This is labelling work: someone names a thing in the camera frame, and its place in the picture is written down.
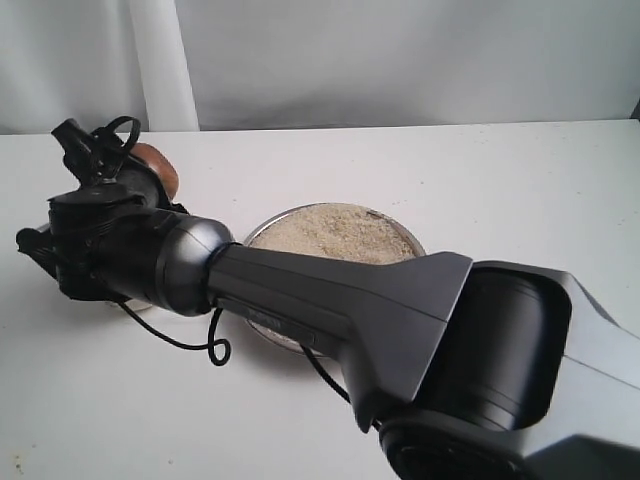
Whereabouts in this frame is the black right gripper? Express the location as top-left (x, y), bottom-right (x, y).
top-left (49, 167), bottom-right (187, 235)

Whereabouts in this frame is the brown wooden cup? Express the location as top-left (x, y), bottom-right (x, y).
top-left (131, 143), bottom-right (179, 200)

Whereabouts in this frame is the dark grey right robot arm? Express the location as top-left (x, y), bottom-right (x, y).
top-left (49, 180), bottom-right (639, 479)

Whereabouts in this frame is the white ceramic bowl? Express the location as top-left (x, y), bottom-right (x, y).
top-left (105, 299), bottom-right (153, 313)

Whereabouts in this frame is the rice heap on plate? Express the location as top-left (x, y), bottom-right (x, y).
top-left (247, 205), bottom-right (419, 346)

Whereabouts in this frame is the white backdrop curtain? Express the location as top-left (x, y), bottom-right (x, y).
top-left (1, 1), bottom-right (639, 133)

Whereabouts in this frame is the round steel plate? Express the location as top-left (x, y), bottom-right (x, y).
top-left (242, 201), bottom-right (429, 356)

